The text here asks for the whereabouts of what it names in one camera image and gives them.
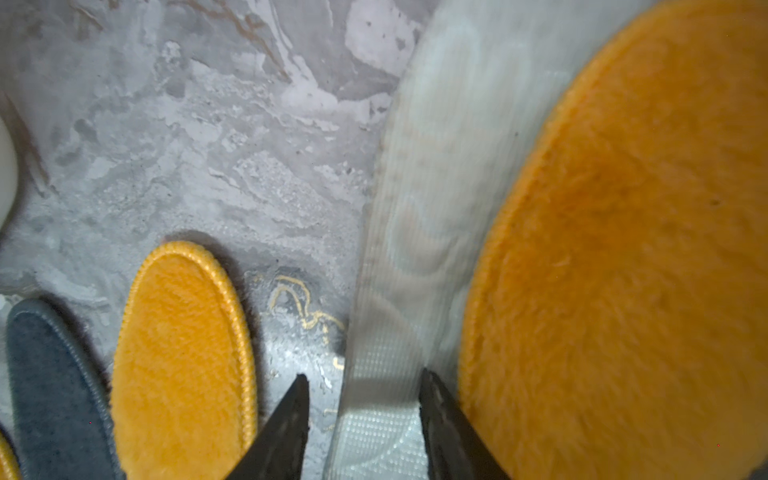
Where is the yellow insole centre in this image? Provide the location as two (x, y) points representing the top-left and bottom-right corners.
(110, 241), (257, 479)

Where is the yellow insole front left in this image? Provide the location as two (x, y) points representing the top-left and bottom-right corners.
(0, 434), (22, 480)

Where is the yellow insole right upper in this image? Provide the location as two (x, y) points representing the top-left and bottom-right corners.
(459, 1), (767, 479)

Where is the yellow insole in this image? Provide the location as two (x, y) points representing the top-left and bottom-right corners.
(110, 241), (257, 479)
(459, 1), (767, 479)
(0, 434), (22, 480)

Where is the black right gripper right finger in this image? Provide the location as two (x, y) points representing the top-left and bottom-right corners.
(419, 369), (510, 480)

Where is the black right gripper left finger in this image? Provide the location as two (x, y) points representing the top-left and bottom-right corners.
(226, 374), (310, 480)

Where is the dark grey insole centre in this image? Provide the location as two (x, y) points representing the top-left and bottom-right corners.
(6, 299), (125, 479)

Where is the white plastic storage box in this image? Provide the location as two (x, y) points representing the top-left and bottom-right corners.
(0, 120), (19, 227)

